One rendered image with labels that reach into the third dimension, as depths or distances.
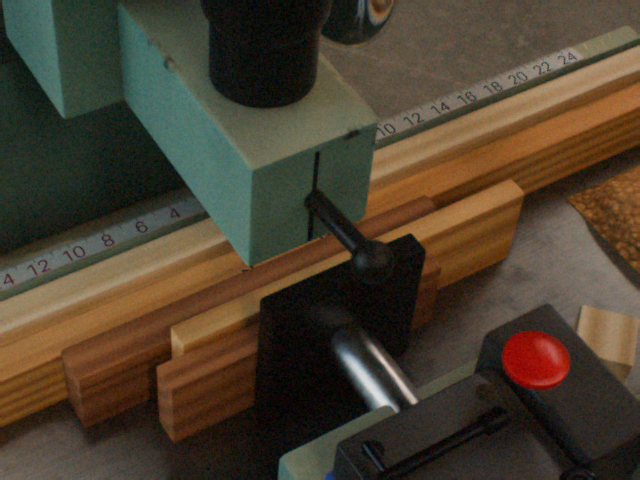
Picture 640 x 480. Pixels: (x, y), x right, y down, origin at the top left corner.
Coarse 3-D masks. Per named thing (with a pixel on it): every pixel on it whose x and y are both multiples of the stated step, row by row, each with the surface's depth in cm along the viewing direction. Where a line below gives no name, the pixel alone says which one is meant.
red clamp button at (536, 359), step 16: (512, 336) 56; (528, 336) 56; (544, 336) 56; (512, 352) 55; (528, 352) 55; (544, 352) 55; (560, 352) 56; (512, 368) 55; (528, 368) 55; (544, 368) 55; (560, 368) 55; (528, 384) 55; (544, 384) 55
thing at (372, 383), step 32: (416, 256) 63; (288, 288) 61; (320, 288) 61; (352, 288) 61; (384, 288) 63; (416, 288) 65; (288, 320) 60; (320, 320) 62; (352, 320) 64; (384, 320) 66; (288, 352) 62; (320, 352) 64; (352, 352) 63; (384, 352) 63; (256, 384) 66; (288, 384) 65; (320, 384) 67; (352, 384) 63; (384, 384) 61
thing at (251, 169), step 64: (128, 0) 63; (192, 0) 63; (128, 64) 65; (192, 64) 60; (320, 64) 60; (192, 128) 60; (256, 128) 57; (320, 128) 57; (256, 192) 57; (256, 256) 60
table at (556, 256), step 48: (576, 192) 80; (528, 240) 77; (576, 240) 77; (480, 288) 74; (528, 288) 74; (576, 288) 74; (624, 288) 75; (432, 336) 71; (480, 336) 72; (0, 432) 65; (48, 432) 65; (96, 432) 66; (144, 432) 66; (240, 432) 66; (288, 432) 66
